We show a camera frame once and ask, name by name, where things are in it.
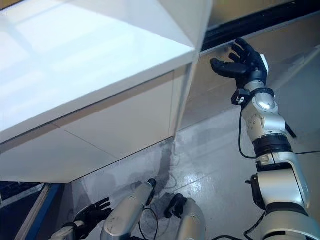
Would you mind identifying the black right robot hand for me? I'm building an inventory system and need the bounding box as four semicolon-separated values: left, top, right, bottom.
210;37;270;88

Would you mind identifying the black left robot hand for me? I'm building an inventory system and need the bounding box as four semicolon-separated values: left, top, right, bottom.
73;197;112;237

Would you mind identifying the stainless steel fridge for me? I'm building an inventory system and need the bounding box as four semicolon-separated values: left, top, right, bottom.
174;0;320;141

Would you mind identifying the tall white cabinet panel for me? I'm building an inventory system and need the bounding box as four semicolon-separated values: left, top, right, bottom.
153;0;213;141

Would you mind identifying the white counter cabinet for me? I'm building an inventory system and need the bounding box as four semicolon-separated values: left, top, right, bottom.
0;0;201;186

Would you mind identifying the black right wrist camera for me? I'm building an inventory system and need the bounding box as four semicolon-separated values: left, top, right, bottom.
231;88;276;106

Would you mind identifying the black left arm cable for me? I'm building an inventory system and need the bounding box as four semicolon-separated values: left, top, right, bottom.
136;192;162;240

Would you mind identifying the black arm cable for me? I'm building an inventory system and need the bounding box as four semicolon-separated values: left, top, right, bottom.
136;192;162;240
237;103;267;240

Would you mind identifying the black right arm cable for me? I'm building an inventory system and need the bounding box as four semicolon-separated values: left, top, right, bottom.
237;103;267;240

